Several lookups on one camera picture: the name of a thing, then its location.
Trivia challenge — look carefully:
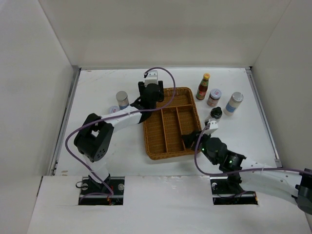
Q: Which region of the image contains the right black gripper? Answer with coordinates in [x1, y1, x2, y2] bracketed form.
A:
[180, 129, 218, 165]

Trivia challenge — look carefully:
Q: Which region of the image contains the black-top salt grinder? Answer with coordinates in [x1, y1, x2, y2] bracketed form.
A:
[204, 107, 223, 125]

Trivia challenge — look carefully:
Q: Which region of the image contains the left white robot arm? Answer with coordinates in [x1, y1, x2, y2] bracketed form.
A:
[74, 81, 164, 195]

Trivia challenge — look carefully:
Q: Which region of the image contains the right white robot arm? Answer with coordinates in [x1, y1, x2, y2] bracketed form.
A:
[182, 131, 312, 214]

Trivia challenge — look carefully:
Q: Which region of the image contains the brown wicker divided basket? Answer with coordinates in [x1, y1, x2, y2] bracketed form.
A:
[143, 87, 201, 160]

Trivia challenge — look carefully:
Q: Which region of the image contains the left tall blue-label shaker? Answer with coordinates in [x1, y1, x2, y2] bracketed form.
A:
[116, 91, 129, 110]

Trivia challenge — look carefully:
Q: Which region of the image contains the tall blue-label shaker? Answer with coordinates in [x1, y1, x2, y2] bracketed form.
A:
[224, 92, 244, 116]
[116, 91, 129, 110]

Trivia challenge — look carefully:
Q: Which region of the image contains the left spice jar white lid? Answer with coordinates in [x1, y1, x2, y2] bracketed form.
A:
[108, 106, 120, 114]

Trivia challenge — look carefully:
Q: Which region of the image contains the spice jar white lid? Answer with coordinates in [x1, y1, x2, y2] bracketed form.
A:
[108, 106, 120, 114]
[207, 88, 222, 107]

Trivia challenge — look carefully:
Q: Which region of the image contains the red sauce bottle yellow cap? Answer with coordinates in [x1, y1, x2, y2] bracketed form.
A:
[195, 73, 210, 100]

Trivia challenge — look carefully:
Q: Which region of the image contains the right spice jar white lid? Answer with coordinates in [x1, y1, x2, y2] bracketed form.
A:
[207, 88, 222, 107]

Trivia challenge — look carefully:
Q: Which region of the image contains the right tall blue-label shaker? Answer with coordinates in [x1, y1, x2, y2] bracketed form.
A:
[224, 92, 244, 116]

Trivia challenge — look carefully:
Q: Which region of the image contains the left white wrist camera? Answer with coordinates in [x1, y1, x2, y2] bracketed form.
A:
[144, 70, 158, 87]

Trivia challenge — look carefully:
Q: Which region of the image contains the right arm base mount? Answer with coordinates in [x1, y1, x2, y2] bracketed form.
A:
[210, 177, 258, 205]

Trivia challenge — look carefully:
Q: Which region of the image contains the left aluminium frame rail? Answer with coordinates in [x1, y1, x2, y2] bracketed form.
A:
[47, 65, 81, 176]

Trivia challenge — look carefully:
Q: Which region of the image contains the aluminium frame rail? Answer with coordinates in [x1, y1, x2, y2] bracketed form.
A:
[245, 67, 283, 168]
[47, 65, 81, 176]

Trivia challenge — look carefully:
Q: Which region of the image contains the right aluminium frame rail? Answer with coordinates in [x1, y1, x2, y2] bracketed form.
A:
[245, 67, 283, 168]

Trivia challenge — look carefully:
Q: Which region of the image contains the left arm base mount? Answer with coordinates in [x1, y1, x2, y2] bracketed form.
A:
[76, 177, 125, 206]

